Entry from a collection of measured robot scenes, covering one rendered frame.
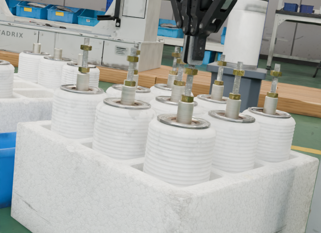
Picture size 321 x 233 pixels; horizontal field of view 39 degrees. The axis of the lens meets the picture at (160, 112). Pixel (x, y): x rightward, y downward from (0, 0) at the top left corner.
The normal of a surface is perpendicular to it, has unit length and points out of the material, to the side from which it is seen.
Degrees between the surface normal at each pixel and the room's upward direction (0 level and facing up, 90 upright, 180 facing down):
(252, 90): 90
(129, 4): 90
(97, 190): 90
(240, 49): 90
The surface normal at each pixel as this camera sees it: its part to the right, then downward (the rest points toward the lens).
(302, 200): 0.72, 0.22
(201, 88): -0.26, 0.15
